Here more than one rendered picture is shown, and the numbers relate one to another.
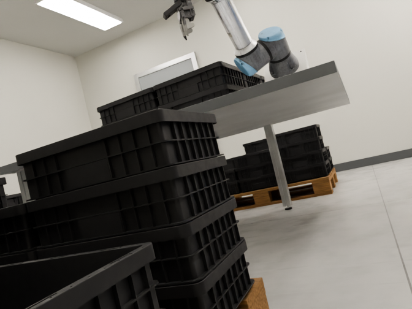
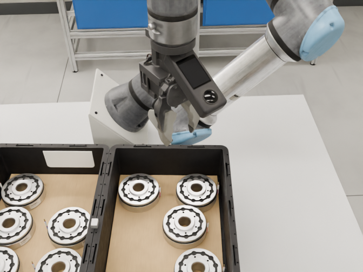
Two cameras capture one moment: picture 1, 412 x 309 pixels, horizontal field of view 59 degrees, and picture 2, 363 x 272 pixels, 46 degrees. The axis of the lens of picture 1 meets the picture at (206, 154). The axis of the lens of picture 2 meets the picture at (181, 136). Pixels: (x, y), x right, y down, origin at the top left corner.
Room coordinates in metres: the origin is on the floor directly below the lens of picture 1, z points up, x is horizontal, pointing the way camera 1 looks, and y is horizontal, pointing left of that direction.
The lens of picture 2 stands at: (2.12, 0.47, 1.69)
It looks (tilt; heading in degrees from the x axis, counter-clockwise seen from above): 44 degrees down; 244
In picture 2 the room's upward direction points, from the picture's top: straight up
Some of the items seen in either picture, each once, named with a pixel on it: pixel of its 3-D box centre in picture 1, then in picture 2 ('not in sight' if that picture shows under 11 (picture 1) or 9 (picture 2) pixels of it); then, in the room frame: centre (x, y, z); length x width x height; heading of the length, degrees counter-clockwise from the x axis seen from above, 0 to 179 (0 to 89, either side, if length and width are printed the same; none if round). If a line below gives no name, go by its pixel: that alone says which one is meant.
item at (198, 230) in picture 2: not in sight; (184, 223); (1.86, -0.04, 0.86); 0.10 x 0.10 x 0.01
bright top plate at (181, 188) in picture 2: not in sight; (196, 189); (1.78, -0.12, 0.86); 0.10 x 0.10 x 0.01
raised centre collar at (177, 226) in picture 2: not in sight; (184, 222); (1.86, -0.04, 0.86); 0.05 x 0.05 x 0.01
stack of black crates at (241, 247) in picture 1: (141, 224); not in sight; (0.88, 0.19, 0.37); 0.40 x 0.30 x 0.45; 67
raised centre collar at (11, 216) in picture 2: not in sight; (8, 223); (2.22, -0.22, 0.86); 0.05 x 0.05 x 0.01
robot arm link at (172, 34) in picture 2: not in sight; (171, 24); (1.87, -0.06, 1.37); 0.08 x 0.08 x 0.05
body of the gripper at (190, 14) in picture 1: (184, 9); (170, 66); (1.87, -0.07, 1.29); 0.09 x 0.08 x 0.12; 102
